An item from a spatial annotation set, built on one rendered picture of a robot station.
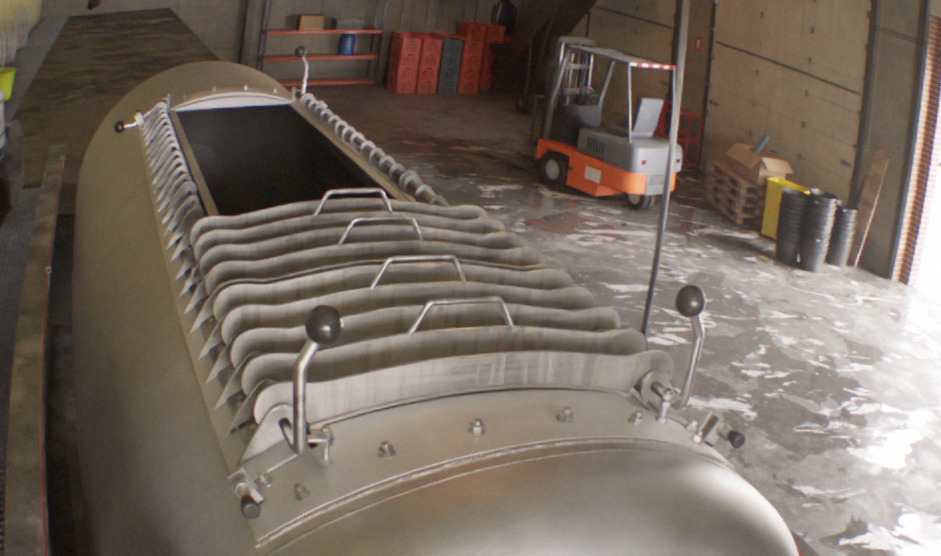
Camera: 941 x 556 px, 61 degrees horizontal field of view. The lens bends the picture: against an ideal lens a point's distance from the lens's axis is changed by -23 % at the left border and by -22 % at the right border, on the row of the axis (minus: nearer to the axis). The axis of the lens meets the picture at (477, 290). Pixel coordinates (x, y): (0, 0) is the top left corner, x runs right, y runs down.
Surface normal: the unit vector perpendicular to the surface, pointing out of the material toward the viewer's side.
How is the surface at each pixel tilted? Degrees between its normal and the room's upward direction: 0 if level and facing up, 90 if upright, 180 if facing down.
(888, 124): 90
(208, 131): 101
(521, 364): 90
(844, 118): 90
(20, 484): 0
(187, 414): 37
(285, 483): 28
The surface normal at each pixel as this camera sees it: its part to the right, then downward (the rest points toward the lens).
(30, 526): 0.11, -0.93
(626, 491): 0.36, -0.65
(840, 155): -0.91, 0.05
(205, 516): -0.50, -0.68
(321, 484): -0.28, -0.82
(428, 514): -0.07, -0.78
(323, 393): 0.40, 0.37
